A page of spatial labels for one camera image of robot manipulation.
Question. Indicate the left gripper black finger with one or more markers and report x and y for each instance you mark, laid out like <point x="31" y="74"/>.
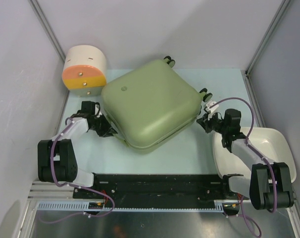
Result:
<point x="105" y="134"/>
<point x="108" y="126"/>

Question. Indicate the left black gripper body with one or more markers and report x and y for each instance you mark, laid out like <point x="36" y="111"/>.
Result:
<point x="99" y="125"/>

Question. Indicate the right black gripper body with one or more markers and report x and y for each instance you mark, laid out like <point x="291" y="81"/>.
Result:
<point x="220" y="127"/>

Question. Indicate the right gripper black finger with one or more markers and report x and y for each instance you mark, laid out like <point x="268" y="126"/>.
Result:
<point x="204" y="121"/>
<point x="209" y="127"/>

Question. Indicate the green hard shell suitcase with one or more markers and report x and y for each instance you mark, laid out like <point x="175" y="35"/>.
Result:
<point x="151" y="104"/>

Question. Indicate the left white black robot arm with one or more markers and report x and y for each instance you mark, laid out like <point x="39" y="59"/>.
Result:
<point x="56" y="157"/>

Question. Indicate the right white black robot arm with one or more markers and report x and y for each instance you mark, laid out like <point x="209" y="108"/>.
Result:
<point x="266" y="182"/>

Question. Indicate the round cream drawer cabinet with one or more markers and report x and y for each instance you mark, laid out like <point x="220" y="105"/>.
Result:
<point x="84" y="71"/>

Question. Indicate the white plastic tray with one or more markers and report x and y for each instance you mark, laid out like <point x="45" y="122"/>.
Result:
<point x="269" y="142"/>

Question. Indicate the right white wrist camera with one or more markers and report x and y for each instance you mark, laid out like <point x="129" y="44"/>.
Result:
<point x="210" y="108"/>

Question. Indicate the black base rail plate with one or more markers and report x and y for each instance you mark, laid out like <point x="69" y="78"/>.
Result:
<point x="164" y="192"/>

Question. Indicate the grey slotted cable duct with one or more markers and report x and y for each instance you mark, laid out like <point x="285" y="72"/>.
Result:
<point x="94" y="207"/>

